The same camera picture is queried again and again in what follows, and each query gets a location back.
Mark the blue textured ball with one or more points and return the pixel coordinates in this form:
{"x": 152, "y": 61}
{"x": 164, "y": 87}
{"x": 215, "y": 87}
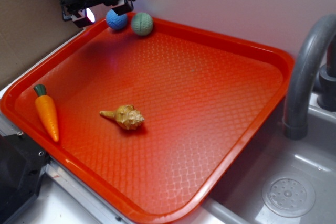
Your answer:
{"x": 116, "y": 22}

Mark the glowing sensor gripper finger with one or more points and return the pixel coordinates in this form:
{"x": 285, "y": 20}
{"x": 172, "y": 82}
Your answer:
{"x": 124, "y": 7}
{"x": 84, "y": 18}

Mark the round sink drain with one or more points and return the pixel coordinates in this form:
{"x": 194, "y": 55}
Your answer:
{"x": 288, "y": 195}

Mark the dark faucet handle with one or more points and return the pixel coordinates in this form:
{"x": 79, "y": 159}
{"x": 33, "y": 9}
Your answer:
{"x": 326, "y": 99}

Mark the orange toy carrot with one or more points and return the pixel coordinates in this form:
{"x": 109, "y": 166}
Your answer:
{"x": 46, "y": 110}

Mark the red plastic tray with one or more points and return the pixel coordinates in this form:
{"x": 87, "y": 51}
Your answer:
{"x": 203, "y": 96}

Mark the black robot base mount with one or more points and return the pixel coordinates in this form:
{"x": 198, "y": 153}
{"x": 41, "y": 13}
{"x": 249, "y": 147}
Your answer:
{"x": 23, "y": 164}

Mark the green textured ball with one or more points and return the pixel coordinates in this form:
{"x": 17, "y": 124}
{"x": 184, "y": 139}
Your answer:
{"x": 142, "y": 24}

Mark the grey toy sink basin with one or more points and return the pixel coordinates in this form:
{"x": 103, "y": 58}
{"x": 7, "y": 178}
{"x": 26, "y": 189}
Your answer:
{"x": 237, "y": 196}

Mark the tan conch seashell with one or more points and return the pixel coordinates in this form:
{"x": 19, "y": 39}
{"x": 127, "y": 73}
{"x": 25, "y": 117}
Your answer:
{"x": 125, "y": 116}

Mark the grey toy faucet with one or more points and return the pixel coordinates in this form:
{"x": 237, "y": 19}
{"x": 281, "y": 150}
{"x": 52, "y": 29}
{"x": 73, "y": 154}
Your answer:
{"x": 312, "y": 56}

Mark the brown cardboard panel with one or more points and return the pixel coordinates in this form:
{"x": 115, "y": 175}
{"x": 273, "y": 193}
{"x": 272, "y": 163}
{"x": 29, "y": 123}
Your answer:
{"x": 30, "y": 30}

